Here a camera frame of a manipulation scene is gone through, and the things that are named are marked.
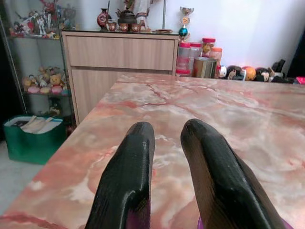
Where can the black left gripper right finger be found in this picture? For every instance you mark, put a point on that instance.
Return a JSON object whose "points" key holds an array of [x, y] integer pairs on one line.
{"points": [[221, 181]]}

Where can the yellow bear plush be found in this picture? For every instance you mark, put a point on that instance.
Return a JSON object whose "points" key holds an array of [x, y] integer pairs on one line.
{"points": [[56, 80]]}

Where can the clear jar red lid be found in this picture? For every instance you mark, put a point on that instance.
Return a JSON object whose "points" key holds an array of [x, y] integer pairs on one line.
{"points": [[184, 57], [196, 51]]}

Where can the short jar red lid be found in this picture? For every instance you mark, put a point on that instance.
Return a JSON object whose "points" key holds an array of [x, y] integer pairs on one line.
{"points": [[183, 72]]}

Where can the glass display cabinet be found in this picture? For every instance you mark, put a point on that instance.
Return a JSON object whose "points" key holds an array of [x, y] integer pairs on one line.
{"points": [[35, 50]]}

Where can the black plush toy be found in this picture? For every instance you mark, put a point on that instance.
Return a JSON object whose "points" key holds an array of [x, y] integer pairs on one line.
{"points": [[278, 69]]}

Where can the shiny metal tin can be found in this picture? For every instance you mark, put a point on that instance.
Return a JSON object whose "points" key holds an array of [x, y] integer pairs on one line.
{"points": [[205, 68]]}

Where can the orange round plush toy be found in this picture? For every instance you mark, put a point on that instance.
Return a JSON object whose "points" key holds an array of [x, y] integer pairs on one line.
{"points": [[249, 73]]}

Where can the green shopping bag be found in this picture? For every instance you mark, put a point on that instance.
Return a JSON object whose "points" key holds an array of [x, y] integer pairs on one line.
{"points": [[31, 145]]}

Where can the snack jar orange lid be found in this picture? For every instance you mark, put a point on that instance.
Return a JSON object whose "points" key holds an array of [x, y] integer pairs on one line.
{"points": [[217, 54]]}

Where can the trophy with blue ball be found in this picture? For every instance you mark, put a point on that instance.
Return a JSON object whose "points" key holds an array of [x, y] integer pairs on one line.
{"points": [[185, 22]]}

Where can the black haired plush doll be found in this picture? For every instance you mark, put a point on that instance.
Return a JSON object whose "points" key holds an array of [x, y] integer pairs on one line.
{"points": [[233, 72]]}

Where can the black eared mouse plush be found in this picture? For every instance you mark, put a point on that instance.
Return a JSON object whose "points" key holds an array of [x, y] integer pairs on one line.
{"points": [[262, 74]]}

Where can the light wooden sideboard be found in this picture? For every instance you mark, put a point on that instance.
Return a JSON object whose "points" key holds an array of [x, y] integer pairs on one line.
{"points": [[119, 55]]}

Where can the white plush toy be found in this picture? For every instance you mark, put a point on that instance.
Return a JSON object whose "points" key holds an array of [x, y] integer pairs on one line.
{"points": [[222, 71]]}

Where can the dark ceramic teapot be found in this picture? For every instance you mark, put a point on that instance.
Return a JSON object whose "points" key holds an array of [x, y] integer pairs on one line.
{"points": [[126, 17]]}

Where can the red patterned tea cup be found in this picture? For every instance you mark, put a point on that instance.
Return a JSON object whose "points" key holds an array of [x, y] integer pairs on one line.
{"points": [[123, 27], [135, 27], [111, 26]]}

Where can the red and black vase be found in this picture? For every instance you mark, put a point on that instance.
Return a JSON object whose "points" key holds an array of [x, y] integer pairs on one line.
{"points": [[103, 19]]}

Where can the white robed figurine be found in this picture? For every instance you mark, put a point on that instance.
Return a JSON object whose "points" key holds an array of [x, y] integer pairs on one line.
{"points": [[143, 13]]}

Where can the purple plastic cup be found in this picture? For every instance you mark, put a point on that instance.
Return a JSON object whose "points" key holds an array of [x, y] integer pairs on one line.
{"points": [[137, 219]]}

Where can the snack jar red lid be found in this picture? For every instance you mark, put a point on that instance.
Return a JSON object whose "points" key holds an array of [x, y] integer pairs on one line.
{"points": [[208, 46]]}

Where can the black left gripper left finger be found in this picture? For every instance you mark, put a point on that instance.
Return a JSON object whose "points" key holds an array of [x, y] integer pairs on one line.
{"points": [[124, 171]]}

